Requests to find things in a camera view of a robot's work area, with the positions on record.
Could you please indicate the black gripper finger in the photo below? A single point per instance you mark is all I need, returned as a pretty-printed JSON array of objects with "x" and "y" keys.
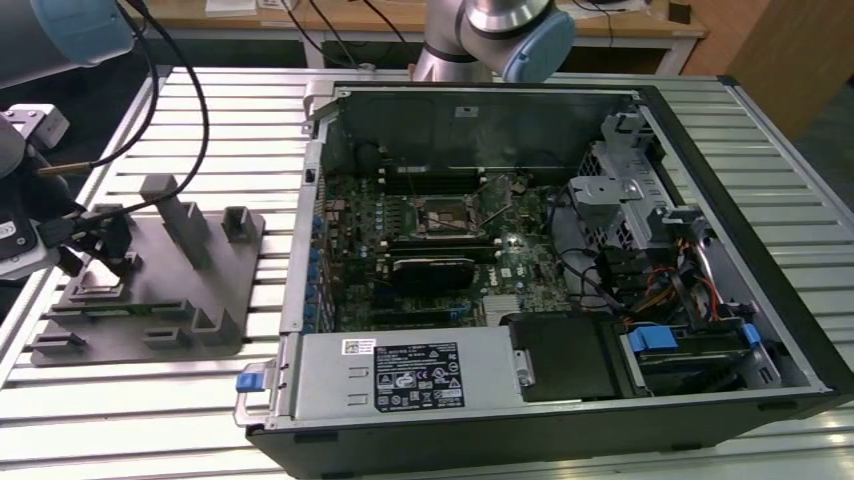
[
  {"x": 115, "y": 240},
  {"x": 70, "y": 250}
]

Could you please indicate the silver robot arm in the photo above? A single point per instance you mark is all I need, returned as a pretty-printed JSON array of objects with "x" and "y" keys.
[{"x": 488, "y": 15}]

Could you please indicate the CPU socket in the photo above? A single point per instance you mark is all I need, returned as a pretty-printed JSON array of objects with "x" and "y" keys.
[{"x": 444, "y": 207}]

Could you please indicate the grey parts rack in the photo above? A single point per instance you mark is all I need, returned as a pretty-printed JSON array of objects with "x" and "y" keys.
[{"x": 167, "y": 300}]

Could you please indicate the blue power supply latch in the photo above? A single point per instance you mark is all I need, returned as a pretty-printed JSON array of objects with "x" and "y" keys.
[{"x": 250, "y": 382}]

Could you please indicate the grey case latch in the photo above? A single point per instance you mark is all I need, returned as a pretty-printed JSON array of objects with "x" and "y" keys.
[{"x": 317, "y": 97}]

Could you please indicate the silver power supply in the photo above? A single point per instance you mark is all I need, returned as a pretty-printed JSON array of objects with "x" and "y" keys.
[{"x": 327, "y": 385}]

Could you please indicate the white box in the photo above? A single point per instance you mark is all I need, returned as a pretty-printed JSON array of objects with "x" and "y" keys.
[
  {"x": 230, "y": 6},
  {"x": 277, "y": 4}
]

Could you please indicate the black expansion slot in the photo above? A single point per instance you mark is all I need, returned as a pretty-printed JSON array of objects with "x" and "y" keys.
[{"x": 414, "y": 316}]

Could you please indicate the black graphics card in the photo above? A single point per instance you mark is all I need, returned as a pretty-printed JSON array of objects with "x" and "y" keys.
[{"x": 434, "y": 275}]

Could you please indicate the black RAM slot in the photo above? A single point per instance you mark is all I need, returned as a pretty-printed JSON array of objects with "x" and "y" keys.
[
  {"x": 441, "y": 255},
  {"x": 441, "y": 250},
  {"x": 434, "y": 182},
  {"x": 434, "y": 189},
  {"x": 434, "y": 175},
  {"x": 441, "y": 245},
  {"x": 441, "y": 240},
  {"x": 434, "y": 169}
]

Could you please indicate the small white sticker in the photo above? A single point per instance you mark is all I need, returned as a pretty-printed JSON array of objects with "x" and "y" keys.
[{"x": 469, "y": 112}]

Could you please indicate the small silver heatsink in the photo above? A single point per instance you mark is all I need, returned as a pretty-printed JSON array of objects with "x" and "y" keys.
[{"x": 502, "y": 305}]

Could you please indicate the green motherboard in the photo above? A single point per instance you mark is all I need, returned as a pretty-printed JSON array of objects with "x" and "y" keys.
[{"x": 534, "y": 240}]

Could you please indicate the black PC case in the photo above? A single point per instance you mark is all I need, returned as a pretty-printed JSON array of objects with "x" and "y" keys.
[{"x": 468, "y": 445}]

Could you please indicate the black plastic shroud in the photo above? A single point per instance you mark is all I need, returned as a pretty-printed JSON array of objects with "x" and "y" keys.
[{"x": 568, "y": 355}]

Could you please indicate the silver drive cage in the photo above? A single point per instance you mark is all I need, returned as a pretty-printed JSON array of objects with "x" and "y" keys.
[{"x": 601, "y": 195}]

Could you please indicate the blue disk carrier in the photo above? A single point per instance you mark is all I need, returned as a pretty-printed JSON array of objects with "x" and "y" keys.
[{"x": 650, "y": 340}]

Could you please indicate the grey plastic latch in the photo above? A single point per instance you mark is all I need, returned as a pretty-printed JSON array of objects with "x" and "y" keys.
[{"x": 677, "y": 215}]

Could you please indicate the wooden desk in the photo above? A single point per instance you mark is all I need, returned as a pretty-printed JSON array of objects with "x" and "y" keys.
[{"x": 641, "y": 27}]

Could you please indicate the black hard disk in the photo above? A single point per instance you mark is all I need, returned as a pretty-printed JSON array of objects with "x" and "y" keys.
[{"x": 694, "y": 370}]

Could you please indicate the small black box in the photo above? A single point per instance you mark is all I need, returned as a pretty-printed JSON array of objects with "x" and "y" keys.
[{"x": 680, "y": 12}]

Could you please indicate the small blue clip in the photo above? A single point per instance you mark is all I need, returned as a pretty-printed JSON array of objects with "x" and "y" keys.
[{"x": 749, "y": 335}]

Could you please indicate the wooden cabinet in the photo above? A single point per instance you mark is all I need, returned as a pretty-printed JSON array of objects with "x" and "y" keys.
[{"x": 788, "y": 60}]

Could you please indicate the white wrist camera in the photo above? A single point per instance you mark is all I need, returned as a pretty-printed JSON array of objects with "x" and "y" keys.
[
  {"x": 17, "y": 265},
  {"x": 50, "y": 132}
]

